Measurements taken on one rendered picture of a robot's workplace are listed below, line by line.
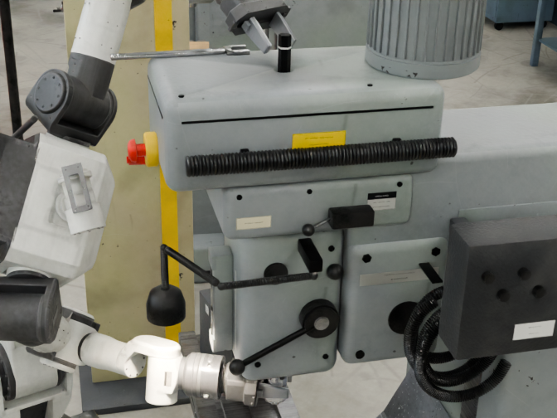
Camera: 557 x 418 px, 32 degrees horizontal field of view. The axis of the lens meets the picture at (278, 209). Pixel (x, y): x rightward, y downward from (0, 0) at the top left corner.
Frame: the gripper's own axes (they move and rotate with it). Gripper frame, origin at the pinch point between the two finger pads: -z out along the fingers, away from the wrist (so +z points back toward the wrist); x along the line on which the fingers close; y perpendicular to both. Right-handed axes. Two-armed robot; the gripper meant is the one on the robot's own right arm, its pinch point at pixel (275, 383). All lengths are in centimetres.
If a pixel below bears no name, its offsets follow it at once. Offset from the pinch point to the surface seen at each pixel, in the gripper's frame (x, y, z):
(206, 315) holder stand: 41.0, 12.6, 22.5
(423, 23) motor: 0, -75, -22
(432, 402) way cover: 15.6, 12.1, -32.5
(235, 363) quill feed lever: -16.1, -15.5, 5.4
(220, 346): -6.1, -11.8, 10.2
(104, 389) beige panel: 145, 121, 86
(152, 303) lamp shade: -12.6, -24.0, 21.5
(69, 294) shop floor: 217, 125, 125
